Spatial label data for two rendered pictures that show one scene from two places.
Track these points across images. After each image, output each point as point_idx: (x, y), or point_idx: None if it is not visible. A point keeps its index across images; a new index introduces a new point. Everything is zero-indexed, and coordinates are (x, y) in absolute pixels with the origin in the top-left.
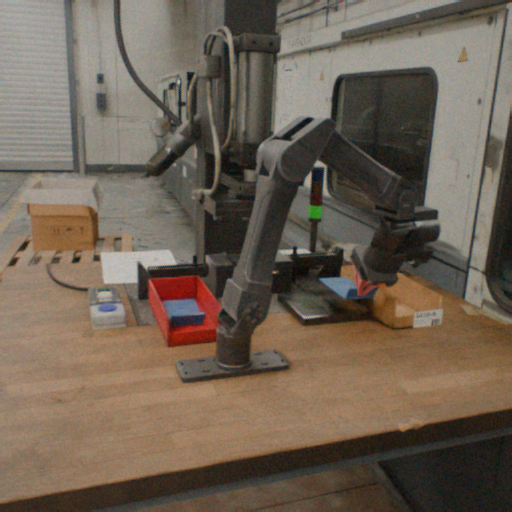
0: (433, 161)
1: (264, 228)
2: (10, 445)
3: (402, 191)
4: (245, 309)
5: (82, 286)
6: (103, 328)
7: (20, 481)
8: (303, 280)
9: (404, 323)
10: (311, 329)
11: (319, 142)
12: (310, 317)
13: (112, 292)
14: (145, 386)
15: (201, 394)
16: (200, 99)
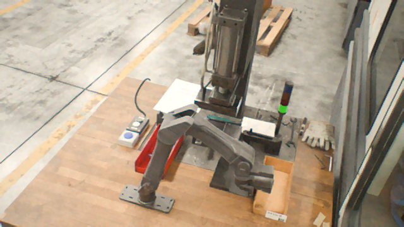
0: (385, 101)
1: (155, 155)
2: (38, 200)
3: (240, 162)
4: (144, 184)
5: (142, 106)
6: (122, 145)
7: (27, 220)
8: (254, 147)
9: (259, 212)
10: (210, 190)
11: (180, 130)
12: (213, 184)
13: (142, 122)
14: (103, 192)
15: (118, 209)
16: None
